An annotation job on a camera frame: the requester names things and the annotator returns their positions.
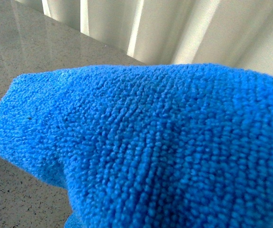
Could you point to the blue microfiber cloth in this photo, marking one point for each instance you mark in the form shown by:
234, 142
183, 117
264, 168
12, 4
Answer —
172, 146

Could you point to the white pleated curtain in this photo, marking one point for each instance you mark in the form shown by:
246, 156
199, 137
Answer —
236, 33

